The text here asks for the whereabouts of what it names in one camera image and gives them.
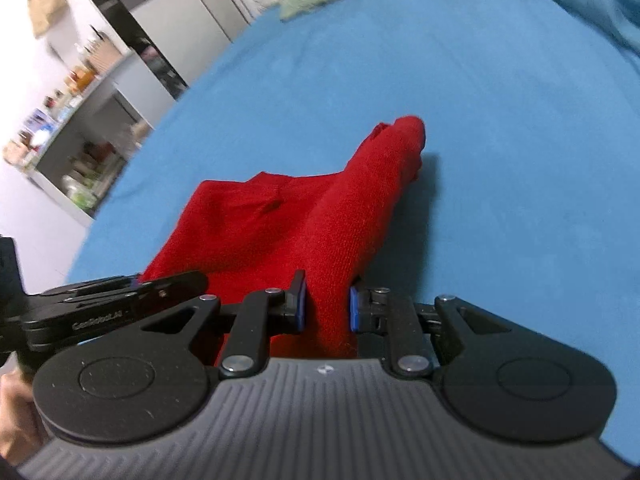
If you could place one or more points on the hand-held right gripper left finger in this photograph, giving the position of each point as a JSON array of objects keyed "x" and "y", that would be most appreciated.
[{"x": 300, "y": 305}]

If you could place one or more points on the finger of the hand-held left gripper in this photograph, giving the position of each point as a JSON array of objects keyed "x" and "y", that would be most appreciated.
[{"x": 110, "y": 310}]

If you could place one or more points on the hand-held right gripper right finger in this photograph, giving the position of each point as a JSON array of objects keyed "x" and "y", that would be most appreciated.
[{"x": 354, "y": 310}]

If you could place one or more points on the red knit sweater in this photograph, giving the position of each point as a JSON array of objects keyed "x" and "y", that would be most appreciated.
[{"x": 340, "y": 220}]

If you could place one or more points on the person's left hand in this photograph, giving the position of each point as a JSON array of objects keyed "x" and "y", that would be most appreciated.
[{"x": 17, "y": 420}]

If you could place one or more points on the green tissue pack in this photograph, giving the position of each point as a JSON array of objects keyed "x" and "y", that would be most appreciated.
[{"x": 83, "y": 199}]

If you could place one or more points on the white desk with shelves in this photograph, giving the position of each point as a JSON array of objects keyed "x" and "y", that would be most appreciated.
[{"x": 75, "y": 125}]

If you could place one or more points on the bed with blue sheet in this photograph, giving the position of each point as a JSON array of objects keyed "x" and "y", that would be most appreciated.
[{"x": 500, "y": 160}]

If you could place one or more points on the wicker basket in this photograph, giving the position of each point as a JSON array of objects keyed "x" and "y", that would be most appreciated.
[{"x": 105, "y": 57}]

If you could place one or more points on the grey and white wardrobe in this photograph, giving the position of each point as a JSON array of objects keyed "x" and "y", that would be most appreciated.
[{"x": 165, "y": 10}]

